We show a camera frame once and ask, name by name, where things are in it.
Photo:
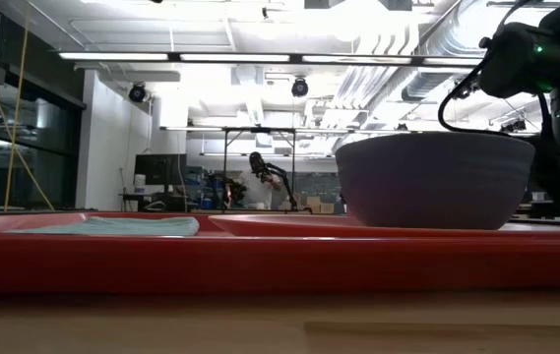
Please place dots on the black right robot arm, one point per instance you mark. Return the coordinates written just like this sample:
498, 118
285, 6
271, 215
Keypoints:
516, 64

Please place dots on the black round ceiling spotlight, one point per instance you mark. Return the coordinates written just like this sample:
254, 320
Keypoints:
137, 92
299, 87

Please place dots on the teal cloth napkin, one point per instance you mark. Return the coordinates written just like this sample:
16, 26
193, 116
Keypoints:
112, 226

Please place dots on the blue bowl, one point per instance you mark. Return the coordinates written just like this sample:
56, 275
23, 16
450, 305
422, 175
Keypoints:
432, 182

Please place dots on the overhead light bar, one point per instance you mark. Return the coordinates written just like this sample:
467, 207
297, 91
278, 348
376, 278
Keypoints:
235, 57

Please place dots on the black background rig frame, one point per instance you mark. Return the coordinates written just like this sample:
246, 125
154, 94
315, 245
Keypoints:
260, 130

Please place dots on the person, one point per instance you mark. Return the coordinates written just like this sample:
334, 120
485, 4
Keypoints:
260, 189

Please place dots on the black monitor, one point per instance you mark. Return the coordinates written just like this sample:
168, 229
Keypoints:
161, 169

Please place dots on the white container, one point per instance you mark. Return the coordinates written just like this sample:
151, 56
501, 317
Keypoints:
140, 183

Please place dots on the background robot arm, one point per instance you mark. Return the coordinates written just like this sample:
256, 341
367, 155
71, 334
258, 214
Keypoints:
279, 172
234, 192

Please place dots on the red plastic tray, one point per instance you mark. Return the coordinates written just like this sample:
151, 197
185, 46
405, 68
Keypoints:
260, 265

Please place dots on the black ceiling light cluster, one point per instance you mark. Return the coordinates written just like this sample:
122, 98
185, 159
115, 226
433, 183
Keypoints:
513, 126
464, 89

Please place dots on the cardboard boxes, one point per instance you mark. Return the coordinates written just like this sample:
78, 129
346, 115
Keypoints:
320, 205

